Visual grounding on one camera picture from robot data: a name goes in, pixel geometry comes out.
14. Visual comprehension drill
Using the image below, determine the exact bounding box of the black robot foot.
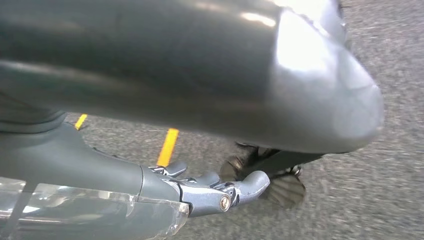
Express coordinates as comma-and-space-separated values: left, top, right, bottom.
219, 143, 327, 210

